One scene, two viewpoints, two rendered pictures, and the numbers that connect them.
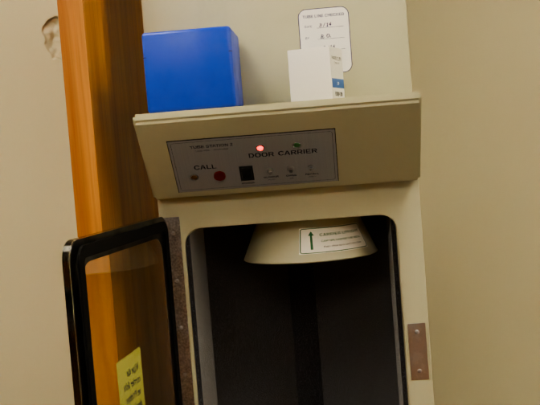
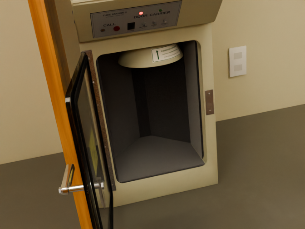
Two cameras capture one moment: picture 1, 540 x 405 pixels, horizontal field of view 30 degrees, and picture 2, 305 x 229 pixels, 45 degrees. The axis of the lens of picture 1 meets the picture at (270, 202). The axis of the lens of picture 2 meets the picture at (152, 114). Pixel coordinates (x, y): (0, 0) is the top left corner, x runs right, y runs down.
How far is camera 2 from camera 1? 0.45 m
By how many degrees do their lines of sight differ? 24
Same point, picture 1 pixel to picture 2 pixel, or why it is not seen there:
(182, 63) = not seen: outside the picture
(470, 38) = not seen: outside the picture
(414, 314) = (208, 86)
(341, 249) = (171, 57)
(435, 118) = not seen: outside the picture
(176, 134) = (96, 9)
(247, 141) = (135, 10)
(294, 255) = (150, 62)
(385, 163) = (201, 15)
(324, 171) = (170, 22)
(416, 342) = (209, 98)
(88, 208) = (48, 54)
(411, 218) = (207, 41)
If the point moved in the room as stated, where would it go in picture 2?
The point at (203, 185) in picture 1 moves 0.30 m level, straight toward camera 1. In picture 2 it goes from (107, 33) to (154, 63)
